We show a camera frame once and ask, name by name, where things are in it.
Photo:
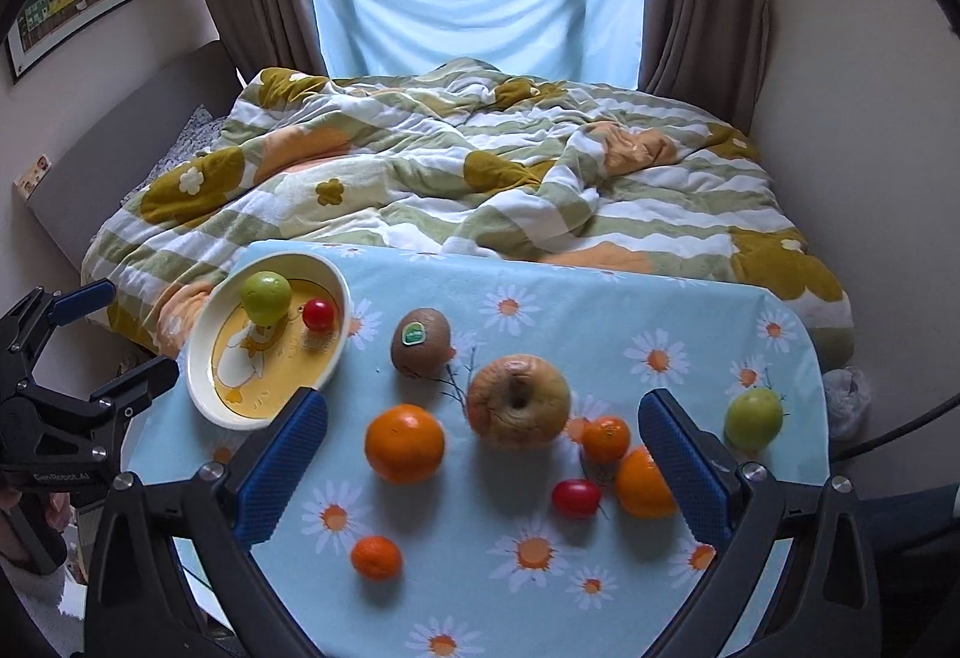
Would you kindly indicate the wrinkled yellow apple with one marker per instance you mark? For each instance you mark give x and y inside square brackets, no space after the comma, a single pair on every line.
[517,401]

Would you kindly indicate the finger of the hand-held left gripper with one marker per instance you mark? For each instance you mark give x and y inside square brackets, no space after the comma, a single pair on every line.
[146,379]
[82,299]

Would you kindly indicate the blue daisy print tablecloth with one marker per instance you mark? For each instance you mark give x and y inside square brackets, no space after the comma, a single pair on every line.
[525,328]

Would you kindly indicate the brown kiwi with green sticker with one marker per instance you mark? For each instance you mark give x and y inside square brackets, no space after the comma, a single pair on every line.
[420,341]

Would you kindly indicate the person's left forearm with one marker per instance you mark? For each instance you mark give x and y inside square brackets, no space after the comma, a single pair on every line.
[37,602]

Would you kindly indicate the green striped flower blanket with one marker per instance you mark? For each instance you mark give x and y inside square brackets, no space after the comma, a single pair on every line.
[450,178]

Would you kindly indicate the white plastic bag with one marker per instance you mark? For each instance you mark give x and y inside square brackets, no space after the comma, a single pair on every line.
[847,403]

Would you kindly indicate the person's left hand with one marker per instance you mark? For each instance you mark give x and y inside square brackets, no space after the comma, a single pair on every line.
[58,515]

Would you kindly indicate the large green apple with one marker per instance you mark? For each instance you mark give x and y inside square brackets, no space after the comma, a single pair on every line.
[754,416]

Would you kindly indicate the light blue window cloth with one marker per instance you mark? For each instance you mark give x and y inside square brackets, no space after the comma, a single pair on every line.
[480,6]

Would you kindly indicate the large orange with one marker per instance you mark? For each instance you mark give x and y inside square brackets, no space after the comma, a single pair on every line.
[641,485]
[405,443]

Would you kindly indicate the small green apple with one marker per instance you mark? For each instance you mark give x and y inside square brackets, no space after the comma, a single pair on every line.
[266,296]

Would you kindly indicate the grey bed headboard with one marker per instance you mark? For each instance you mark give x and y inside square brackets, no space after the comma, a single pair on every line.
[112,141]

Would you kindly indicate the red cherry tomato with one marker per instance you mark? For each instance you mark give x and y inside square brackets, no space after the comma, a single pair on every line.
[576,498]
[318,314]

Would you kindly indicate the grey patterned bed sheet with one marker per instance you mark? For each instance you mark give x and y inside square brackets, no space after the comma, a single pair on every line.
[187,137]

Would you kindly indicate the cream bowl with yellow duck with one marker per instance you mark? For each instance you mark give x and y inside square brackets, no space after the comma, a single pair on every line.
[247,365]

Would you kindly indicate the small tangerine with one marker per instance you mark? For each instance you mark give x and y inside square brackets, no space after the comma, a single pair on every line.
[606,439]
[376,557]

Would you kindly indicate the dark blue cloth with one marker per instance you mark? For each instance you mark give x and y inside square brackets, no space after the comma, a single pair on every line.
[907,523]

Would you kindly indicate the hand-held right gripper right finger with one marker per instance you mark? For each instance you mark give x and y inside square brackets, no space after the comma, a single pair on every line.
[682,470]

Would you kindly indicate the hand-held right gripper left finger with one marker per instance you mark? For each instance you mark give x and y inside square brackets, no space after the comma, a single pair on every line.
[285,470]

